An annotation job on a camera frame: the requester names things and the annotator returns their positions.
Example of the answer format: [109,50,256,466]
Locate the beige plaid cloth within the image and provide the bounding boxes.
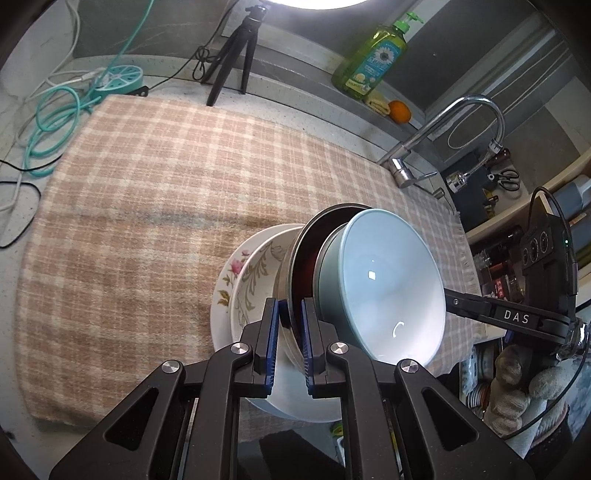
[16,95,483,423]

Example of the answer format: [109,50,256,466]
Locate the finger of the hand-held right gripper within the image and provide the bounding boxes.
[443,287,498,327]

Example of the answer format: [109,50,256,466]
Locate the white leaf print plate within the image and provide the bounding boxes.
[230,225,345,423]

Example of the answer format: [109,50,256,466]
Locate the yellow cloth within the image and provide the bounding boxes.
[364,90,392,116]

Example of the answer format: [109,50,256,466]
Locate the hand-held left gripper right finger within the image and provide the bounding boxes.
[301,298,525,480]

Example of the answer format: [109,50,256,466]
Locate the black scissors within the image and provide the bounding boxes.
[487,168,520,190]

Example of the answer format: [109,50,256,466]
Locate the green dish soap bottle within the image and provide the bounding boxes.
[331,11,424,97]

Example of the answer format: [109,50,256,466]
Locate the teal cable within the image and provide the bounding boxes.
[25,0,155,178]

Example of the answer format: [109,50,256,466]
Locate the thin white cable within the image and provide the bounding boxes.
[0,0,100,213]

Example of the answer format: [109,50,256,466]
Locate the red bowl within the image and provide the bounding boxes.
[293,217,333,324]

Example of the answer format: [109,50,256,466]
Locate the white rose print plate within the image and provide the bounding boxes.
[210,224,345,423]

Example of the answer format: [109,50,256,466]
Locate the black ring light cable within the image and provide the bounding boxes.
[139,0,241,93]

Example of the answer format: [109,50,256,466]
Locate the chrome faucet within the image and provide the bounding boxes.
[378,93,508,190]

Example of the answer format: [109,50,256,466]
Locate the person's right hand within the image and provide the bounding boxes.
[487,344,572,433]

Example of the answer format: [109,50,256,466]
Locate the black tripod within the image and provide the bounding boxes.
[206,4,271,108]

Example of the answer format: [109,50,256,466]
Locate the person's right forearm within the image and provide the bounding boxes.
[526,397,580,462]

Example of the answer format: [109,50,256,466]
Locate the light blue bowl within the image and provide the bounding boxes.
[313,208,447,364]

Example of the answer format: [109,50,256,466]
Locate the flexible faucet sprayer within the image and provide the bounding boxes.
[444,141,504,193]

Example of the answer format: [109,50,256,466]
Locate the teal round power socket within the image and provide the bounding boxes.
[95,65,148,97]

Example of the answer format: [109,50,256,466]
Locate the stainless steel bowl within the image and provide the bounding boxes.
[272,203,370,370]

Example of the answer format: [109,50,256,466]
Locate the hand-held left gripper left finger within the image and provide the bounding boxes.
[48,298,281,480]

